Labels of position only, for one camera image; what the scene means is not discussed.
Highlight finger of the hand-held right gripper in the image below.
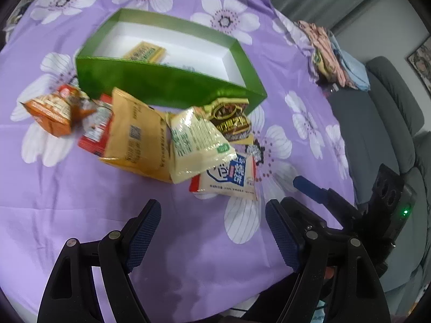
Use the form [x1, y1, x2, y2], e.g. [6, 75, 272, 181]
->
[292, 176, 363, 233]

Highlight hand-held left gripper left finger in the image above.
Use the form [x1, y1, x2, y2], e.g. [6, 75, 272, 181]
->
[37, 199, 162, 323]

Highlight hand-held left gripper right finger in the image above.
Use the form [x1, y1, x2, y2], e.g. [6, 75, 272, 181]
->
[265, 198, 388, 323]

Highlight white and blue snack packet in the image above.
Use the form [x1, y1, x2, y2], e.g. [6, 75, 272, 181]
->
[189, 153, 258, 202]

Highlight large tan snack packet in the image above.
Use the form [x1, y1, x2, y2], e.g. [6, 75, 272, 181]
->
[99, 87, 176, 184]

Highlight pale yellow green-label packet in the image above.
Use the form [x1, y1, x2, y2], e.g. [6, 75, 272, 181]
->
[168, 107, 238, 185]

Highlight dark brown gold packet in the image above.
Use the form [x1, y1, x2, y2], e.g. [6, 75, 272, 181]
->
[202, 97, 254, 142]

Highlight red snack packet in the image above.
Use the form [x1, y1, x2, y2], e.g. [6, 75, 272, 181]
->
[77, 94, 115, 157]

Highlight green cardboard box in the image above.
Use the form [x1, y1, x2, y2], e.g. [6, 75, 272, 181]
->
[75, 8, 268, 117]

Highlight orange snack packet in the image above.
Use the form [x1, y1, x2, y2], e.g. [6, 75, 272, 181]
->
[18, 85, 98, 138]

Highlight yellow snack packet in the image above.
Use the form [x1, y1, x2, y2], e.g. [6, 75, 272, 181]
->
[122, 40, 167, 64]

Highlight purple floral tablecloth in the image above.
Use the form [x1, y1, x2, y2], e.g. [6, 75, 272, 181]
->
[0, 0, 356, 323]

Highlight grey sofa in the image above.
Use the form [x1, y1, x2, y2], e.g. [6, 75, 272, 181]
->
[328, 55, 431, 310]

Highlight light blue folded cloth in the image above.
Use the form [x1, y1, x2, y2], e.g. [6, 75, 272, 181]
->
[332, 34, 371, 91]

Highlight pink patterned folded clothes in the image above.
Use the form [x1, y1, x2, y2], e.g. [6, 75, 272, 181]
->
[296, 20, 347, 87]

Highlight framed wall picture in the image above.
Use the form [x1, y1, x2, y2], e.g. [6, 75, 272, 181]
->
[407, 38, 431, 93]

